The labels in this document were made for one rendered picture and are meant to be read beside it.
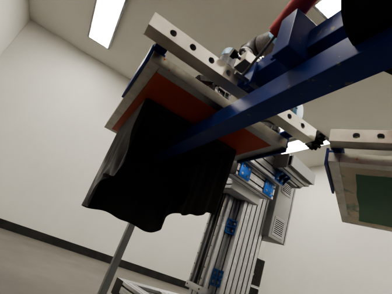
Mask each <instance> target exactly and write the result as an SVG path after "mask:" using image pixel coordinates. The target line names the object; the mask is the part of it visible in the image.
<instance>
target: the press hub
mask: <svg viewBox="0 0 392 294"><path fill-rule="evenodd" d="M341 16H342V22H343V25H344V29H345V31H346V35H347V36H348V38H349V40H350V42H351V43H352V45H354V46H355V45H357V44H359V43H361V42H363V41H365V40H367V39H369V38H371V37H373V36H374V35H376V34H378V33H380V32H382V31H384V30H386V29H388V28H389V27H391V26H392V0H341ZM384 72H387V73H388V74H390V75H392V68H390V69H388V70H386V71H384Z"/></svg>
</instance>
